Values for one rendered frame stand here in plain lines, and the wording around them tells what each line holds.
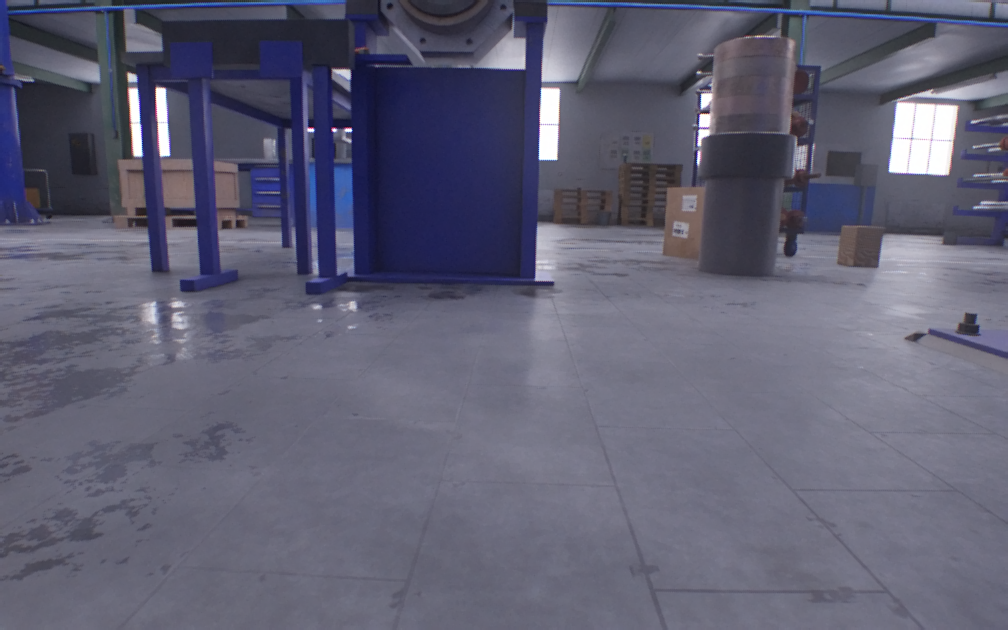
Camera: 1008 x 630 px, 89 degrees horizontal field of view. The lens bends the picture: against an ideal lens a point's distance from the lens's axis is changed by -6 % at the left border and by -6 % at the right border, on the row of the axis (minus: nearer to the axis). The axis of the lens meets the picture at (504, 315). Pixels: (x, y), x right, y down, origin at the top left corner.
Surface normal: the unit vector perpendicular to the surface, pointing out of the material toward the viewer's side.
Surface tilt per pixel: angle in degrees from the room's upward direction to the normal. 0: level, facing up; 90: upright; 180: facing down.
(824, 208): 90
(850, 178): 90
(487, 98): 90
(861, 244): 90
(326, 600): 0
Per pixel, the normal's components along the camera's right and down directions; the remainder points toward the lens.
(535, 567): 0.02, -0.98
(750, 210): -0.15, 0.18
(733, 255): -0.52, 0.15
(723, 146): -0.80, 0.10
